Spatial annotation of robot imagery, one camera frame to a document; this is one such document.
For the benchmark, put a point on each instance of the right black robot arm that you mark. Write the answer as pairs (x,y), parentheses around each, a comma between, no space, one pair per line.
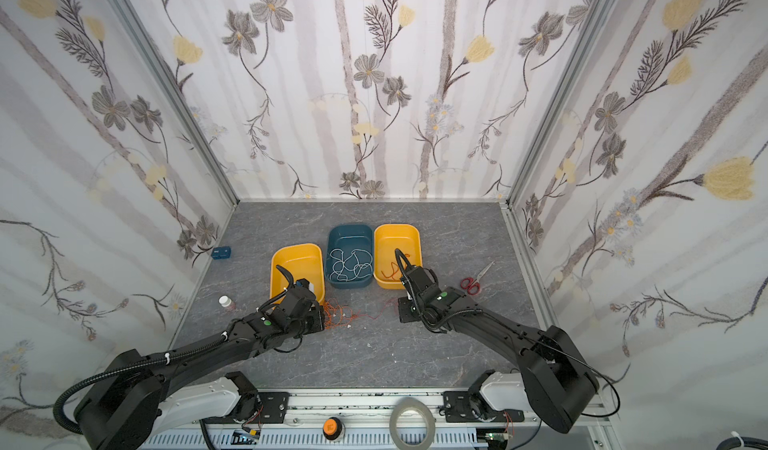
(559,385)

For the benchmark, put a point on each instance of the yellow plastic bin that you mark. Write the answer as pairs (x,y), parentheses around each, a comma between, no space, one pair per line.
(387,239)
(303,261)

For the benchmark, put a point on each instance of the red handled scissors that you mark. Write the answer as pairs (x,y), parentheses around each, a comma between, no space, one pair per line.
(471,285)

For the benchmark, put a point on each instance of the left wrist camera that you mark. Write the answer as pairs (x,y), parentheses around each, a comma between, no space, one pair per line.
(304,284)

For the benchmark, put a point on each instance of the orange emergency button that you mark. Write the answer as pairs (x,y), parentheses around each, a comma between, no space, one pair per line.
(333,429)

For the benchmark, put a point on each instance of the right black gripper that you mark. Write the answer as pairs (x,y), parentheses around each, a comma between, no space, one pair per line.
(409,309)

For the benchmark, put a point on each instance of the roll of tape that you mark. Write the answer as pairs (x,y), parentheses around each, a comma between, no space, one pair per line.
(417,409)

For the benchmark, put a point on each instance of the teal plastic bin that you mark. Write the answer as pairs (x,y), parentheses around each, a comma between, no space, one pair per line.
(349,262)

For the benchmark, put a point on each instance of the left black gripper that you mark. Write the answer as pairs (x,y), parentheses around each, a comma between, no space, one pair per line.
(313,309)

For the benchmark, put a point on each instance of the small blue box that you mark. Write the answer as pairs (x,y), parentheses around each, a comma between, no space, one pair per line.
(221,253)

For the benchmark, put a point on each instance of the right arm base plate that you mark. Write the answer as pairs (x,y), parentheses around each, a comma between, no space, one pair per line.
(466,407)

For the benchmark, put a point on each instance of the left yellow plastic bin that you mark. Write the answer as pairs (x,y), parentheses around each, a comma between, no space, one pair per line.
(303,261)

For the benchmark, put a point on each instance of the right yellow plastic bin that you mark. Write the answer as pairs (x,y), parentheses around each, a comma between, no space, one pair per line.
(387,239)

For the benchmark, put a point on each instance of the small white bottle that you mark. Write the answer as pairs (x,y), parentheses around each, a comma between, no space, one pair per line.
(227,303)

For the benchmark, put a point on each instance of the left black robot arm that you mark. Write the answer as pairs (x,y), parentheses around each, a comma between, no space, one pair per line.
(138,396)

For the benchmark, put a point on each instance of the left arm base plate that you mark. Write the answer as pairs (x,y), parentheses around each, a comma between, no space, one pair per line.
(259,408)

